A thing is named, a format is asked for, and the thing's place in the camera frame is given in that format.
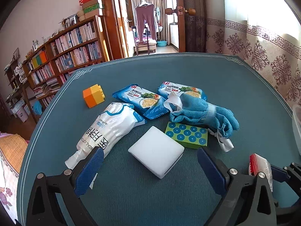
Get patterned beige curtain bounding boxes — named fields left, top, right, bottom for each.
left=206, top=0, right=301, bottom=103

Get wooden door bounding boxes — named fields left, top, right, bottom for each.
left=176, top=0, right=207, bottom=53

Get blue cracker packet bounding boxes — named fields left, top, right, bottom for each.
left=112, top=84, right=168, bottom=120
left=157, top=81, right=208, bottom=104

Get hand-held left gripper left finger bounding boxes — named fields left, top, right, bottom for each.
left=29, top=147, right=105, bottom=226

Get red and white snack packet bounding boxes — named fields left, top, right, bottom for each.
left=249, top=153, right=273, bottom=192

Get white storage bin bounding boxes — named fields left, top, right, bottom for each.
left=12, top=100, right=31, bottom=123

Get orange and yellow toy brick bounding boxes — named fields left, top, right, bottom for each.
left=83, top=84, right=105, bottom=109

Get white foam sponge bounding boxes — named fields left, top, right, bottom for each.
left=128, top=126, right=184, bottom=179

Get beige green cardboard box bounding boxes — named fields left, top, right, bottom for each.
left=81, top=0, right=104, bottom=9

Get dark wooden side shelf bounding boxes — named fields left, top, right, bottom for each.
left=3, top=59, right=31, bottom=123

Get checked floral blanket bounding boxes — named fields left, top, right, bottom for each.
left=0, top=132, right=29, bottom=219

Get blue cloth with white ribbon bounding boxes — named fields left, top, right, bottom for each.
left=164, top=92, right=239, bottom=152

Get white cotton bag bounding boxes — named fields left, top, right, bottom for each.
left=65, top=102, right=147, bottom=170

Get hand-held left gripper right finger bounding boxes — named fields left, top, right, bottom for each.
left=197, top=147, right=279, bottom=226

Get hanging mauve pants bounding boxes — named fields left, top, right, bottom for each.
left=135, top=4, right=157, bottom=43

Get blue plastic stool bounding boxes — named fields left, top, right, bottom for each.
left=33, top=100, right=43, bottom=116

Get green blue-dotted sponge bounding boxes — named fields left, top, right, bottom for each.
left=165, top=122, right=208, bottom=149

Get film strip photo frame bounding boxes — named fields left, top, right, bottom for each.
left=65, top=14, right=78, bottom=29

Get wooden bookshelf with books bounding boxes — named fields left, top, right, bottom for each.
left=22, top=16, right=111, bottom=123

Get wooden chair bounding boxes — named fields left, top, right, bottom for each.
left=133, top=26, right=157, bottom=56

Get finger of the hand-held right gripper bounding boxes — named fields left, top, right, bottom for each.
left=276, top=193, right=301, bottom=219
left=270, top=162, right=301, bottom=186

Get wooden door knob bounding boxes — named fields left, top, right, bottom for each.
left=165, top=6, right=196, bottom=16

